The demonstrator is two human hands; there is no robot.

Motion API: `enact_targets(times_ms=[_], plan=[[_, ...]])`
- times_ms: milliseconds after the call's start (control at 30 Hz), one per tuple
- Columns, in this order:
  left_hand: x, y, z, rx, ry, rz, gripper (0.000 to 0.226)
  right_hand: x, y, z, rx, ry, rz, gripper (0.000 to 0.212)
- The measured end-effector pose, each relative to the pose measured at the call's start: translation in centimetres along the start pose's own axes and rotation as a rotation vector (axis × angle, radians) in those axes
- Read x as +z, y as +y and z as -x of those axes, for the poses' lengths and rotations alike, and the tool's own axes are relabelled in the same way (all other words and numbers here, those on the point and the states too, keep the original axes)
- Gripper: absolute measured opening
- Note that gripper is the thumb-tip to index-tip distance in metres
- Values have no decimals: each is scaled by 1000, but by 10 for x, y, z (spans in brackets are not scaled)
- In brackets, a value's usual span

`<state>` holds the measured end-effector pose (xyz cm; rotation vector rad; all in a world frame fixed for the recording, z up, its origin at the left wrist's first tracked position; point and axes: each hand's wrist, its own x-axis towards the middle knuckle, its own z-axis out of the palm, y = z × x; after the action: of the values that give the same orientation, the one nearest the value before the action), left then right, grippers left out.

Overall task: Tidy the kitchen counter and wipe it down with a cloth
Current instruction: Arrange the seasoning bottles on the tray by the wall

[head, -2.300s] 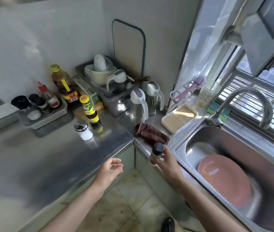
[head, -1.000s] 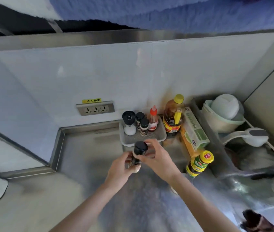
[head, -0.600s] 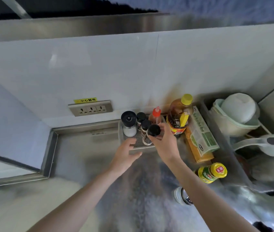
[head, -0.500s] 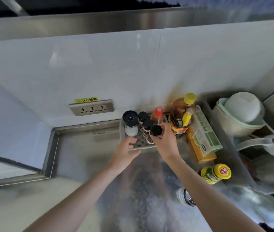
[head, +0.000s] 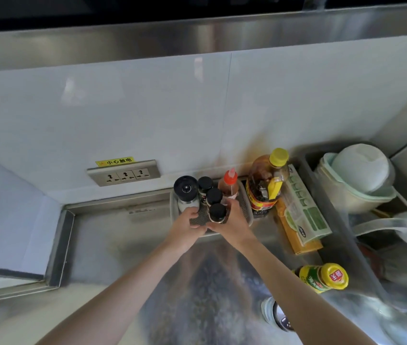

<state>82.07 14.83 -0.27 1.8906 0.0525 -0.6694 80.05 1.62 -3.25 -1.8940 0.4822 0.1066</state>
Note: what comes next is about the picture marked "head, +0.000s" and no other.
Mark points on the person's right hand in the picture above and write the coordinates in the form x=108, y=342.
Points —
x=237, y=229

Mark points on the person's left hand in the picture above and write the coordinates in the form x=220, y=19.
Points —
x=182, y=231

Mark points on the person's left fingers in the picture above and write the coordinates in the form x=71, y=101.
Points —
x=191, y=214

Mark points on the person's right thumb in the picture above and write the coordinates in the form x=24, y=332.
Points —
x=217, y=228

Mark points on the grey plastic tray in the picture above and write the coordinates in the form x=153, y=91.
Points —
x=248, y=215

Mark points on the person's left forearm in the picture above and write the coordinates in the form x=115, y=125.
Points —
x=117, y=294

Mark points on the person's right forearm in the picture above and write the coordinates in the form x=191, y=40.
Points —
x=289, y=294

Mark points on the dark perforated tray mat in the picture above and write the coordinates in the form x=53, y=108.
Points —
x=201, y=218

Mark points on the black-lidded spice jar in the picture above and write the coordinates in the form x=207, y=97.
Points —
x=205, y=185
x=218, y=213
x=214, y=196

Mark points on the black-lidded pepper grinder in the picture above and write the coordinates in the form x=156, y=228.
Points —
x=186, y=190

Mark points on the red-capped squeeze bottle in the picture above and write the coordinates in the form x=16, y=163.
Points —
x=228, y=185

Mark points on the yellow-capped oil bottle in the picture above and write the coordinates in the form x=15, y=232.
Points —
x=266, y=186

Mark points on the orange cardboard box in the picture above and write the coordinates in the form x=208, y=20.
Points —
x=302, y=244

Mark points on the green and white wrap box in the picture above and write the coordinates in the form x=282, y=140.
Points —
x=306, y=211

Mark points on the yellow warning sticker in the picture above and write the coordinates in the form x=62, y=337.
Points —
x=114, y=162

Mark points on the glass jar with metal rim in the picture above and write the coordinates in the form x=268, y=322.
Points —
x=277, y=314

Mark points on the yellow-lidded green seasoning jar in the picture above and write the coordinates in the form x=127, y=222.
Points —
x=323, y=278

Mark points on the clear plastic dish bin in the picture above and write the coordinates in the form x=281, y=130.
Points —
x=336, y=244

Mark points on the pale green plastic basin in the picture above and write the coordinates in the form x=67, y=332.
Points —
x=347, y=199

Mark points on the white bowl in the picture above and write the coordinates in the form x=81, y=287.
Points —
x=363, y=168

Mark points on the stainless steel range hood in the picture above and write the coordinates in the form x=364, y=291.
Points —
x=203, y=32

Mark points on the silver wall socket panel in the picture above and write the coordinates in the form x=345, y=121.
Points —
x=124, y=174

